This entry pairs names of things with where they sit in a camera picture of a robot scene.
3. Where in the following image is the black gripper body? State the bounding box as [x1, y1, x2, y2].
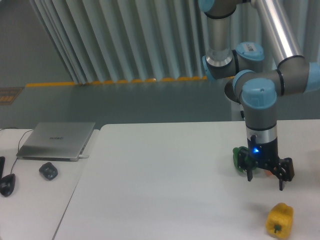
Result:
[246, 136, 281, 173]

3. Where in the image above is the black mouse cable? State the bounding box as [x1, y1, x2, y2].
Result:
[0, 127, 35, 175]

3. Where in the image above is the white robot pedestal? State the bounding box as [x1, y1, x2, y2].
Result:
[224, 77, 247, 122]

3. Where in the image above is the green bell pepper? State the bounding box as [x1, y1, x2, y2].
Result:
[232, 146, 250, 173]

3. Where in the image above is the black computer mouse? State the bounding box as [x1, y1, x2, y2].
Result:
[0, 173, 16, 197]

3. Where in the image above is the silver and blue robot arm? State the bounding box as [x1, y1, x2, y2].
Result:
[198, 0, 320, 189]

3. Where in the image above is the white usb dongle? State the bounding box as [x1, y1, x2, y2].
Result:
[78, 155, 89, 159]

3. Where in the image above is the brown egg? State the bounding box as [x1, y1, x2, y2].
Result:
[264, 170, 274, 178]

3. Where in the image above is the black keyboard edge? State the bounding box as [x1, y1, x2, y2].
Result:
[0, 156, 6, 179]

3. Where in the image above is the silver closed laptop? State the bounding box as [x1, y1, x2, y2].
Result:
[16, 122, 95, 162]

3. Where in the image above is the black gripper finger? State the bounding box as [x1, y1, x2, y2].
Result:
[271, 157, 294, 191]
[237, 148, 257, 182]

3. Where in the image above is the yellow bell pepper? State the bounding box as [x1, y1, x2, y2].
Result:
[265, 202, 294, 239]

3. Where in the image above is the white folding partition screen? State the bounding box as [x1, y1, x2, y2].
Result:
[28, 0, 320, 86]

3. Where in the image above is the dark earbuds case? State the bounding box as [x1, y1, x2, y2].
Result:
[39, 162, 59, 181]

